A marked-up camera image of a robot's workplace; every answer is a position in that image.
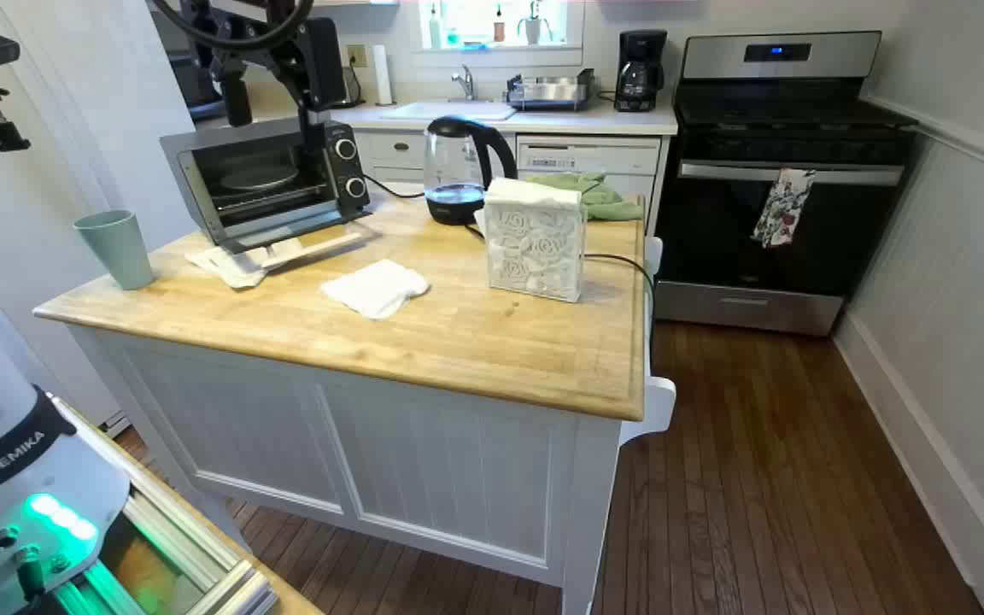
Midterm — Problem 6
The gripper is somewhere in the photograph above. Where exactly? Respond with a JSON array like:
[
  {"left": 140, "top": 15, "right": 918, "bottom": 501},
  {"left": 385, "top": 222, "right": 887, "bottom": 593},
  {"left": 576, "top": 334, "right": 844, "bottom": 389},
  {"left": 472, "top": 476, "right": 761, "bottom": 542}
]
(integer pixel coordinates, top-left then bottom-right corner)
[{"left": 180, "top": 0, "right": 332, "bottom": 167}]

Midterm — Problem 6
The silver toaster oven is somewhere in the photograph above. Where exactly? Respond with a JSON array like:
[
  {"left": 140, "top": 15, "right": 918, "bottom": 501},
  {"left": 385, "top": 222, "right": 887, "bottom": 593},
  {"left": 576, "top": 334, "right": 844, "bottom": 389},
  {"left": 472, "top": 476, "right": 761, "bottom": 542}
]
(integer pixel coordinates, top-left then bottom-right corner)
[{"left": 159, "top": 115, "right": 375, "bottom": 276}]

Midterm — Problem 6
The toaster oven door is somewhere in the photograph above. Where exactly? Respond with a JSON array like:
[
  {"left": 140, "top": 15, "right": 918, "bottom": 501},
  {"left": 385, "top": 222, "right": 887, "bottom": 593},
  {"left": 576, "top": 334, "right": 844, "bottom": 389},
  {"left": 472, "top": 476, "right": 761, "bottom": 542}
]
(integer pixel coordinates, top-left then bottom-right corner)
[{"left": 219, "top": 222, "right": 375, "bottom": 276}]

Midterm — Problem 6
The round metal tray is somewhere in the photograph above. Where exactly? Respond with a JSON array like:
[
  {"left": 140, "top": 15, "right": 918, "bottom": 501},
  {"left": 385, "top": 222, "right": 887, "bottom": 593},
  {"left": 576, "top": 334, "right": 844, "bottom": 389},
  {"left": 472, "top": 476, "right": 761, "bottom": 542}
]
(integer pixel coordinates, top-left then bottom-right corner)
[{"left": 220, "top": 165, "right": 300, "bottom": 193}]

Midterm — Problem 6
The paper towel roll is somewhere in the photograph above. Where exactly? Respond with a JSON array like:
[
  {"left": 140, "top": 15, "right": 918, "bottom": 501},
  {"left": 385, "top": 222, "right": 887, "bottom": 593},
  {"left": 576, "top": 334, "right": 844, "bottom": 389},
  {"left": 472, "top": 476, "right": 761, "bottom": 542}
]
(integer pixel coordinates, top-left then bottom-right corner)
[{"left": 371, "top": 44, "right": 395, "bottom": 106}]

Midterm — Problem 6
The white kitchen cabinet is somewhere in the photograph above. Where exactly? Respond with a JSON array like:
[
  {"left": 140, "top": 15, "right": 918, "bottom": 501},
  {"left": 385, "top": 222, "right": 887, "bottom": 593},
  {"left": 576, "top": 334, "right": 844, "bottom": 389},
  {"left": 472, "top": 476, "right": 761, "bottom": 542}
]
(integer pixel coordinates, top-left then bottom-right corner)
[{"left": 354, "top": 128, "right": 517, "bottom": 190}]

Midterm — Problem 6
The crumpled white cloth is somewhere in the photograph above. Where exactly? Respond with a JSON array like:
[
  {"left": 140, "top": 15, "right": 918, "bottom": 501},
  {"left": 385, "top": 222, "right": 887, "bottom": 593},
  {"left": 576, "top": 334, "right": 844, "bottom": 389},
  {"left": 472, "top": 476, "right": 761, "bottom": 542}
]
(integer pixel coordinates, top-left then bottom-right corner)
[{"left": 184, "top": 243, "right": 305, "bottom": 290}]

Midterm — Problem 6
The white sink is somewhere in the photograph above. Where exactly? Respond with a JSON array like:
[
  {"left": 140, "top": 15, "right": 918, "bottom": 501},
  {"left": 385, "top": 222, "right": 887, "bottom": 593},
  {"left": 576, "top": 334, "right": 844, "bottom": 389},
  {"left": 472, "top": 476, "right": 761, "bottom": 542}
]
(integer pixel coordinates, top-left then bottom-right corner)
[{"left": 381, "top": 101, "right": 517, "bottom": 121}]

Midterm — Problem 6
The glass electric kettle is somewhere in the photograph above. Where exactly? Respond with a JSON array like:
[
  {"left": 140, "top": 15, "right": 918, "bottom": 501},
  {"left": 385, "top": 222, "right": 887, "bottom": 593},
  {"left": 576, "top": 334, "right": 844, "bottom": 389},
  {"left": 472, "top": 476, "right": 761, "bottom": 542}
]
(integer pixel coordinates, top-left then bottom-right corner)
[{"left": 422, "top": 115, "right": 518, "bottom": 226}]

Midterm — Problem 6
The folded white cloth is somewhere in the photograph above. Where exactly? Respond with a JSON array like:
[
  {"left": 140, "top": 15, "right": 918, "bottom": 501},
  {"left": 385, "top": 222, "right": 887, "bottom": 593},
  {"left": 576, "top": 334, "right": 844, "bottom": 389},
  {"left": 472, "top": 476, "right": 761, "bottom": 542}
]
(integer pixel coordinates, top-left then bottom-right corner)
[{"left": 319, "top": 259, "right": 431, "bottom": 320}]

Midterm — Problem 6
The pale green cup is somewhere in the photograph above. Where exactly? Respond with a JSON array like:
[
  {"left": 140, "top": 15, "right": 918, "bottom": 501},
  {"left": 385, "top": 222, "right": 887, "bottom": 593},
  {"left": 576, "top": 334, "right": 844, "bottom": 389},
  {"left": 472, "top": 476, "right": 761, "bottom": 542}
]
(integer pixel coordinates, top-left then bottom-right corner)
[{"left": 73, "top": 210, "right": 155, "bottom": 291}]

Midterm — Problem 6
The window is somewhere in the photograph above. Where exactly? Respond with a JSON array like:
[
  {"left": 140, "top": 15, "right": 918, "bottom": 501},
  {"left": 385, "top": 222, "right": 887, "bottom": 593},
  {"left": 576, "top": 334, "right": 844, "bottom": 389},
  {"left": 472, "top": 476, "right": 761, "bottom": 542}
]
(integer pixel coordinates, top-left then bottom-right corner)
[{"left": 418, "top": 0, "right": 585, "bottom": 52}]

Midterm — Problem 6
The potted plant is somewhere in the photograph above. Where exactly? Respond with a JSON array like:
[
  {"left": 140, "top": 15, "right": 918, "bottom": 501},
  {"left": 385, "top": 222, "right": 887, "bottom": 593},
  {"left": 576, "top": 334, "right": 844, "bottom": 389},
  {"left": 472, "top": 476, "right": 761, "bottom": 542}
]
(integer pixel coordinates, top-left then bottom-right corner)
[{"left": 518, "top": 0, "right": 555, "bottom": 46}]

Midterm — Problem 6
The stack of white napkins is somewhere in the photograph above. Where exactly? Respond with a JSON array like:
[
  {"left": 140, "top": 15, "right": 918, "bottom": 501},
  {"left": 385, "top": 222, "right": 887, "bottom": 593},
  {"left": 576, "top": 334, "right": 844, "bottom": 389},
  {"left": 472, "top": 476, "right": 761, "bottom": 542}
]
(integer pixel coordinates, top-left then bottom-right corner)
[{"left": 485, "top": 178, "right": 583, "bottom": 211}]

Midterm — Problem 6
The metal dish rack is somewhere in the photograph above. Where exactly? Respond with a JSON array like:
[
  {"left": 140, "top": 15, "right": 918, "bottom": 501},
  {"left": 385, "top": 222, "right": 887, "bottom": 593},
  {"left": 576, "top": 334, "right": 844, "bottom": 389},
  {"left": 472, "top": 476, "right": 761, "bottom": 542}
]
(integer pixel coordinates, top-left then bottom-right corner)
[{"left": 505, "top": 68, "right": 596, "bottom": 112}]

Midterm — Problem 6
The white rose napkin holder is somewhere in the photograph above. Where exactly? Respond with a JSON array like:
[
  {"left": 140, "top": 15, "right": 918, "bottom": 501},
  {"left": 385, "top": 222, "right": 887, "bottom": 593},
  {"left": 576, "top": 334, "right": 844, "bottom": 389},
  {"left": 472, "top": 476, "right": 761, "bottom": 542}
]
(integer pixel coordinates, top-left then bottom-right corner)
[{"left": 482, "top": 178, "right": 587, "bottom": 303}]

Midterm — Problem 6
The white dishwasher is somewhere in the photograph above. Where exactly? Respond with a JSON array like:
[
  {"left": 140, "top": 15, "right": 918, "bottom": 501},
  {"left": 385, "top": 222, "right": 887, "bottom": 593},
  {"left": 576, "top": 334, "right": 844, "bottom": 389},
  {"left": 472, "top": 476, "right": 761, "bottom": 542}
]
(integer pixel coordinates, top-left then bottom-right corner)
[{"left": 516, "top": 134, "right": 662, "bottom": 202}]

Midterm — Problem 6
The green cloth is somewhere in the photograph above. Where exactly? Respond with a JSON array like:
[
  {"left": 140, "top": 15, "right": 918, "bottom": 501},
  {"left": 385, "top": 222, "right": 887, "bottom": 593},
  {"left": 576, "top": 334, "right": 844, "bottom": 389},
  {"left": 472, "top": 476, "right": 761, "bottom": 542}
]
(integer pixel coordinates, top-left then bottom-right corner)
[{"left": 526, "top": 173, "right": 645, "bottom": 223}]

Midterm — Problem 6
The black coffee maker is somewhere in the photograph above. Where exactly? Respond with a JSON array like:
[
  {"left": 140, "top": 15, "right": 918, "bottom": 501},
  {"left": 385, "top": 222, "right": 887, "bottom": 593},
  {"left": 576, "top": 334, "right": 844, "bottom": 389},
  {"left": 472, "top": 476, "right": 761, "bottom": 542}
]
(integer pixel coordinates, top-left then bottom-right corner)
[{"left": 613, "top": 30, "right": 669, "bottom": 113}]

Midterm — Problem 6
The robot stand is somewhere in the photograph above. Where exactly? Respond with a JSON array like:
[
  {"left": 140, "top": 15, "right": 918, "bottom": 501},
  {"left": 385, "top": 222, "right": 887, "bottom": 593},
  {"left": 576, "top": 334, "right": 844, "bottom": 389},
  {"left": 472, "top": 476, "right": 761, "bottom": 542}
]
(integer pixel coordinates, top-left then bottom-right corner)
[{"left": 46, "top": 389, "right": 326, "bottom": 615}]

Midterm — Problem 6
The white chair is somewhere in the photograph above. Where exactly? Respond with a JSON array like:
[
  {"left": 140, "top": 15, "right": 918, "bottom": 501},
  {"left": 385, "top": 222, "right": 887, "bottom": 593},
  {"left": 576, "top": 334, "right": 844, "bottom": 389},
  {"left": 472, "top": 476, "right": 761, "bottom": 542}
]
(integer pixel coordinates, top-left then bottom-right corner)
[{"left": 618, "top": 237, "right": 678, "bottom": 447}]

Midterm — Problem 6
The black and steel stove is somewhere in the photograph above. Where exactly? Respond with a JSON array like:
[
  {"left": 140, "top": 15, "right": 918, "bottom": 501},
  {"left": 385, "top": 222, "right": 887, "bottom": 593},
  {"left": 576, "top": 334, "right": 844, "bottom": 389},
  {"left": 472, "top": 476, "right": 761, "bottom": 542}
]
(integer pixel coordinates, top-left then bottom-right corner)
[{"left": 653, "top": 31, "right": 920, "bottom": 337}]

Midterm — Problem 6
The floral dish towel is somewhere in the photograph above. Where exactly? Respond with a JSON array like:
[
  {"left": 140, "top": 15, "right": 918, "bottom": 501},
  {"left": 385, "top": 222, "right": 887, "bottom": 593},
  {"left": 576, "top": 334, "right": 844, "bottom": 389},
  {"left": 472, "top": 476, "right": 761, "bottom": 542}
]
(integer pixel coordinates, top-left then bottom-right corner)
[{"left": 751, "top": 168, "right": 817, "bottom": 249}]

